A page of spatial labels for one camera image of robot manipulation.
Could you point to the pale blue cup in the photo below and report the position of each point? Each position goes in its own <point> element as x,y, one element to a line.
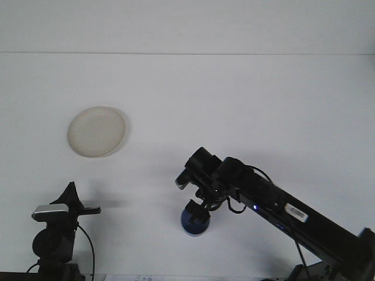
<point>194,230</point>

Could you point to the pale round plate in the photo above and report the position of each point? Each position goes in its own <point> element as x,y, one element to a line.
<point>96,131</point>

